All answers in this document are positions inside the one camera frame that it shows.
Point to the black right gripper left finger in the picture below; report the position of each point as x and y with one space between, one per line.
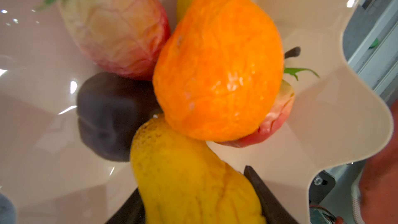
131 212

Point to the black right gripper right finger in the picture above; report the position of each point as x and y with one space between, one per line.
272 209

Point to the red strawberry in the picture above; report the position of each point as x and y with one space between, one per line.
124 37
273 115

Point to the orange rubber glove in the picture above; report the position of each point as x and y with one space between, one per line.
377 202

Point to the dark purple plum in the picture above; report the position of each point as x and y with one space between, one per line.
110 110

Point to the beige wavy fruit plate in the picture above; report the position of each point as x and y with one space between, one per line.
53 178

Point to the orange tangerine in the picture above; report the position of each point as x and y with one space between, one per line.
219 74

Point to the red strawberry on plate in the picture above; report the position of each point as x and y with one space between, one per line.
124 37

